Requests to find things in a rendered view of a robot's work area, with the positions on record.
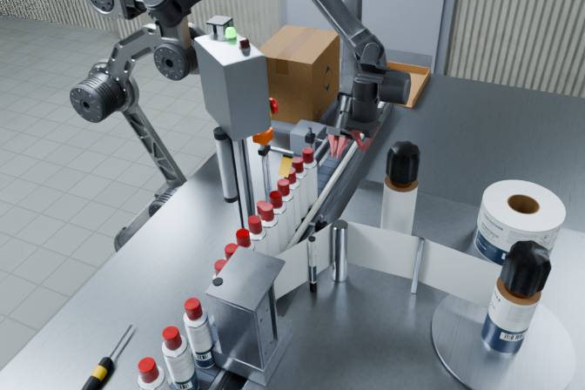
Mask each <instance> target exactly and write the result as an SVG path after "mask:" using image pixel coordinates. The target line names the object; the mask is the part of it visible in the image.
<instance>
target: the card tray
mask: <svg viewBox="0 0 585 390"><path fill-rule="evenodd" d="M387 67H390V68H391V70H396V71H404V72H407V73H409V74H410V75H411V82H412V85H411V90H410V95H409V99H408V101H407V105H402V104H395V105H399V106H405V107H409V108H413V107H414V104H415V102H416V100H417V98H418V97H419V95H420V93H421V91H422V89H423V88H424V86H425V84H426V82H427V80H428V78H429V77H430V70H431V68H427V67H421V66H416V65H411V64H400V63H395V62H388V61H387Z"/></svg>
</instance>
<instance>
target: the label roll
mask: <svg viewBox="0 0 585 390"><path fill-rule="evenodd" d="M565 215H566V211H565V207H564V205H563V203H562V202H561V201H560V199H559V198H558V197H557V196H556V195H554V194H553V193H552V192H551V191H549V190H548V189H546V188H544V187H542V186H540V185H537V184H534V183H530V182H527V181H521V180H504V181H500V182H497V183H494V184H492V185H490V186H489V187H488V188H487V189H486V190H485V191H484V194H483V198H482V201H481V208H480V211H479V215H478V219H477V223H476V227H475V230H474V244H475V246H476V248H477V250H478V251H479V253H480V254H481V255H482V256H483V257H484V258H486V259H487V260H489V261H490V262H492V263H493V264H495V265H498V266H501V267H502V266H503V263H504V259H505V257H506V254H507V253H508V252H509V250H510V247H511V245H513V244H514V243H516V242H517V241H528V240H533V241H535V242H536V243H538V244H539V245H542V246H544V247H546V248H547V249H548V255H549V257H550V255H551V252H552V250H553V248H554V245H555V241H556V239H557V237H558V234H559V232H560V230H561V226H562V223H563V220H564V219H565Z"/></svg>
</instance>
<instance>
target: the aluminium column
mask: <svg viewBox="0 0 585 390"><path fill-rule="evenodd" d="M228 27H233V18H232V17H222V16H215V17H213V18H212V19H210V20H209V21H207V22H206V28H207V34H208V35H210V34H214V33H218V35H223V36H224V35H225V30H226V28H228ZM233 28H234V27H233ZM229 139H230V146H231V151H232V163H233V170H234V176H235V182H236V187H237V192H238V197H239V199H238V200H237V201H236V202H234V203H233V205H234V211H235V217H236V223H237V229H238V230H239V229H242V228H245V229H248V228H249V227H248V219H249V217H251V216H252V215H256V211H255V204H254V196H253V188H252V174H251V166H250V159H249V151H248V144H247V138H245V139H242V140H239V141H237V142H233V141H232V139H231V138H230V137H229Z"/></svg>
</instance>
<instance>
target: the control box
mask: <svg viewBox="0 0 585 390"><path fill-rule="evenodd" d="M236 34H237V38H236V39H233V40H227V39H225V35H224V36H223V35H218V33H214V34H210V35H206V36H202V37H196V38H194V43H195V49H196V54H197V60H198V69H199V74H200V79H201V84H202V90H203V95H204V100H205V109H206V111H207V112H208V113H209V114H210V115H211V116H212V117H213V119H214V120H215V121H216V122H217V123H218V124H219V126H220V127H221V128H222V129H223V130H224V131H225V133H226V134H227V135H228V136H229V137H230V138H231V139H232V141H233V142H237V141H239V140H242V139H245V138H249V137H251V136H254V135H257V134H260V133H262V132H265V131H269V130H270V126H272V122H271V117H272V113H271V108H270V100H269V90H268V79H267V68H266V55H265V54H264V53H262V52H261V51H260V50H258V49H257V48H256V47H254V46H253V45H252V44H250V45H251V49H250V50H246V51H242V50H239V40H240V38H242V36H240V35H239V34H238V33H237V32H236Z"/></svg>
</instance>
